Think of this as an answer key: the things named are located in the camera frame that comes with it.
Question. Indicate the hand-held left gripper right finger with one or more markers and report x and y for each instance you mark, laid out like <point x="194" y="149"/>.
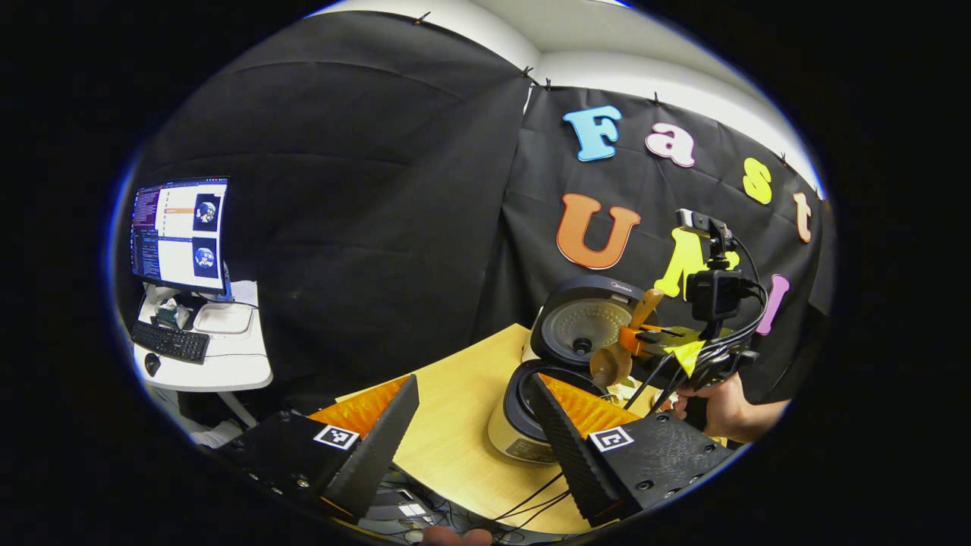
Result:
<point x="569" y="455"/>

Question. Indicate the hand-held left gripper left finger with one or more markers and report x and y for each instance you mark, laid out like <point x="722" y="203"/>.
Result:
<point x="379" y="455"/>

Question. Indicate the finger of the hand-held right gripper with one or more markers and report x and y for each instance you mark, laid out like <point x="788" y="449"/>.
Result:
<point x="641" y="341"/>

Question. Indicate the wooden spoon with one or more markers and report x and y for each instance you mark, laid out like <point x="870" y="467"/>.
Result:
<point x="611" y="364"/>

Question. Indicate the black rice cooker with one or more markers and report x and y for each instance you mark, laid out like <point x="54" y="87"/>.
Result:
<point x="580" y="322"/>

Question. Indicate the white side desk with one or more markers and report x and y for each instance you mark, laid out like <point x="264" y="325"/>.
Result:
<point x="239" y="368"/>

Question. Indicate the white shallow tray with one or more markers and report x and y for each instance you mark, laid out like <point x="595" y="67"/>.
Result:
<point x="224" y="318"/>

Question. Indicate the black keyboard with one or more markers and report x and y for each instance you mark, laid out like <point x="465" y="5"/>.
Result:
<point x="171" y="343"/>

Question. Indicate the black computer mouse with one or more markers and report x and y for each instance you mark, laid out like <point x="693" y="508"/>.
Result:
<point x="152" y="365"/>

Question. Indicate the black backdrop cloth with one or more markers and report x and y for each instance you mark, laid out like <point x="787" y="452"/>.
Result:
<point x="341" y="212"/>

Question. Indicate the small green white box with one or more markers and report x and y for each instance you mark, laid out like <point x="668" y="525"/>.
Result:
<point x="173" y="313"/>

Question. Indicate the computer monitor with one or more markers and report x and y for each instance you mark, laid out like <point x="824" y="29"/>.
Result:
<point x="180" y="235"/>

